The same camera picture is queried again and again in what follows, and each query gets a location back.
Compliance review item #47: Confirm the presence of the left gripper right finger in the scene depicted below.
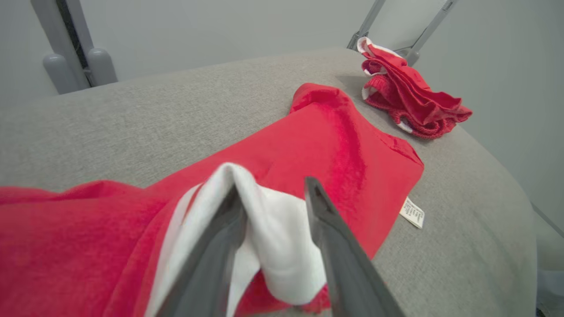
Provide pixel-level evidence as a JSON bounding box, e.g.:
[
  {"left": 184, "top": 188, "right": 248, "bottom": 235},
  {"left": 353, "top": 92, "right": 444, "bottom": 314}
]
[{"left": 304, "top": 176, "right": 407, "bottom": 317}]

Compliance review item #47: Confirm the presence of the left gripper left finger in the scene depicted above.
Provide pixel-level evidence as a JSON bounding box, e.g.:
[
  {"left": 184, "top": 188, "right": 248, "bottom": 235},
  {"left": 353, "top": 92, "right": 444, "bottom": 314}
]
[{"left": 156, "top": 185, "right": 247, "bottom": 317}]

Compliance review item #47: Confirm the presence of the red garment with white panel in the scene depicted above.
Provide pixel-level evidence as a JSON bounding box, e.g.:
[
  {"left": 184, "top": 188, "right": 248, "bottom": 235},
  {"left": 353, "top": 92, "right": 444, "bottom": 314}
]
[{"left": 0, "top": 83, "right": 426, "bottom": 317}]

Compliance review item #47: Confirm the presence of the grey fabric sofa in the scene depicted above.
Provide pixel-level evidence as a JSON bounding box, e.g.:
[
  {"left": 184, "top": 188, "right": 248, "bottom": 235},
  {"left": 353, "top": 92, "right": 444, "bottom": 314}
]
[{"left": 0, "top": 46, "right": 538, "bottom": 317}]

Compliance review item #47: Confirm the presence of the grey partition post with feet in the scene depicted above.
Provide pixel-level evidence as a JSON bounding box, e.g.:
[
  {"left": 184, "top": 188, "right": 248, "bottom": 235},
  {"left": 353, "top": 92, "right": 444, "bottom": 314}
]
[{"left": 30, "top": 0, "right": 119, "bottom": 95}]

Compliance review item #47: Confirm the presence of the grey metal panel frame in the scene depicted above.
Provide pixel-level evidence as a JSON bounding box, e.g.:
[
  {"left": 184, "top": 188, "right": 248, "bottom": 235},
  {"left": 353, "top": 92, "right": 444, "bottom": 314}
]
[{"left": 347, "top": 0, "right": 459, "bottom": 66}]

